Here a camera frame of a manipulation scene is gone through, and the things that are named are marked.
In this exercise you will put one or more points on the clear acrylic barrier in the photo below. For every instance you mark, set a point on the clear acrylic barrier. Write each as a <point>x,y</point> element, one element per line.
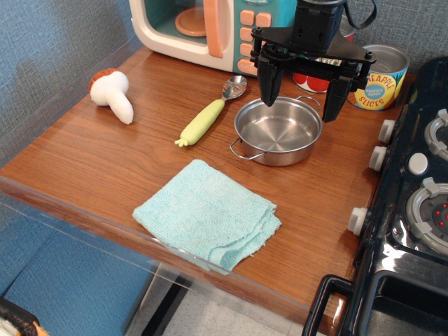
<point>84,275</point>

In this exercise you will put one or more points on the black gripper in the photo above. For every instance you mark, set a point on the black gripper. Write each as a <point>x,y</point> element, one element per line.
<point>313,45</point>

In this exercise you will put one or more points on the dark object bottom left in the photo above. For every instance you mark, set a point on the dark object bottom left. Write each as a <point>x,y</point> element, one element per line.
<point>18,321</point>

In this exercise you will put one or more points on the tomato sauce can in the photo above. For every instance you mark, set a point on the tomato sauce can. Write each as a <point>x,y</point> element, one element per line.
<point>312,84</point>

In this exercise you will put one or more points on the light blue folded towel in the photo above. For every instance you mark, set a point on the light blue folded towel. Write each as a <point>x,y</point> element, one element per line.
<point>208,219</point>

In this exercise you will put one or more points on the black toy stove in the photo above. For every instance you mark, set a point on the black toy stove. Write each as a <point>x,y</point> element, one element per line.
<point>400,281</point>

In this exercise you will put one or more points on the pineapple slices can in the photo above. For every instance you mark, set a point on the pineapple slices can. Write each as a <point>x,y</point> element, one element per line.
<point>385,79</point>

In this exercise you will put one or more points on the toy microwave oven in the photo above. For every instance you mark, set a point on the toy microwave oven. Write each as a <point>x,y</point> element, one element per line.
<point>211,33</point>

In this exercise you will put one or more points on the small steel pot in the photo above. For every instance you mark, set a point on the small steel pot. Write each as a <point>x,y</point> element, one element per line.
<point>279,135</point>

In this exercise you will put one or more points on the plush white mushroom toy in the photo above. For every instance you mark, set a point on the plush white mushroom toy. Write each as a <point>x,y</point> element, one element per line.
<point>109,88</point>

